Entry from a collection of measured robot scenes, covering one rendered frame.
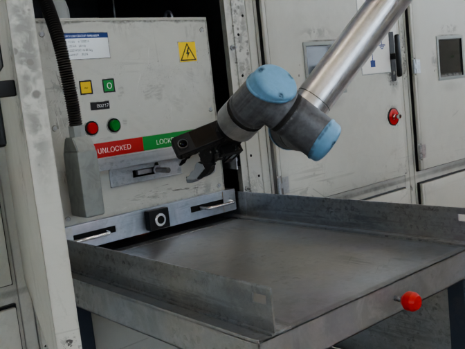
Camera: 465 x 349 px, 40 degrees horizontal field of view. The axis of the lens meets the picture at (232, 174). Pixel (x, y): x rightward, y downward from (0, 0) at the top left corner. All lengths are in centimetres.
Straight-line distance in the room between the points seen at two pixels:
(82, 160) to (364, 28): 68
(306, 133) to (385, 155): 94
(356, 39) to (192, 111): 49
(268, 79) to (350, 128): 84
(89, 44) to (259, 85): 49
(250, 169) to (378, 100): 59
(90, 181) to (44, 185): 61
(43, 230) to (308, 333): 41
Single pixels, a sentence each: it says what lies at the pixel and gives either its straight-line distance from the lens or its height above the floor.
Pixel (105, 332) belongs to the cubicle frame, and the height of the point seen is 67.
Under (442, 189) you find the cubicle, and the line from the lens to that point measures 247.
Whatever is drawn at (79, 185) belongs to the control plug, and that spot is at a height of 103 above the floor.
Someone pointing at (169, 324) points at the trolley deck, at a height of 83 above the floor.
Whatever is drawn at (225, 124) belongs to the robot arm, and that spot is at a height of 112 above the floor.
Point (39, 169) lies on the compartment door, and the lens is 79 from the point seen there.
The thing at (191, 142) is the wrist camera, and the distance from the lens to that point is 134.
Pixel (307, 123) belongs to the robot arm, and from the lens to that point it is 126.
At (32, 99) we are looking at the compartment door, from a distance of 79.
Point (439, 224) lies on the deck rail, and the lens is 136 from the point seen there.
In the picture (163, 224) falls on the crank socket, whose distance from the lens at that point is 160.
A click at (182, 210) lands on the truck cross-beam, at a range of 166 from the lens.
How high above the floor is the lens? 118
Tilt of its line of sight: 7 degrees down
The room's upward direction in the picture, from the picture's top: 6 degrees counter-clockwise
